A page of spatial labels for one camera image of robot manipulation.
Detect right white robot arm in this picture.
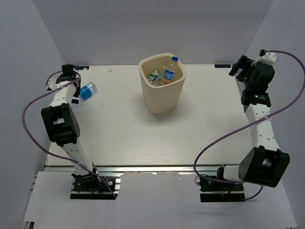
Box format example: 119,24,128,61
215,52,290,190

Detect black XDOF logo sticker right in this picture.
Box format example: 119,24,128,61
214,64,231,68

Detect black logo sticker left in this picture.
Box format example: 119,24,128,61
75,66,89,71

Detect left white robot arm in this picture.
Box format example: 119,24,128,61
41,64,101,190

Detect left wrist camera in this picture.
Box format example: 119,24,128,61
46,76,57,91

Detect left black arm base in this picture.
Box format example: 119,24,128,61
70,174,118,200

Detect aluminium front rail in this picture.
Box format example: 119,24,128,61
43,165,221,174

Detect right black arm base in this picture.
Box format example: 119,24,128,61
194,167,245,203

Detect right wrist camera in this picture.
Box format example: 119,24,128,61
251,49,277,66

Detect small bottle blue label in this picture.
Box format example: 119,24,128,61
163,56,178,81

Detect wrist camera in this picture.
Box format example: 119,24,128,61
251,49,277,66
46,76,57,91

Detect clear bottle blue label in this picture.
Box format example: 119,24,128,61
80,82,98,101

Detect cream plastic bin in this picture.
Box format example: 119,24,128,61
138,53,186,114

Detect clear bottle green white label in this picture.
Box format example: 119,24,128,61
147,69,160,85

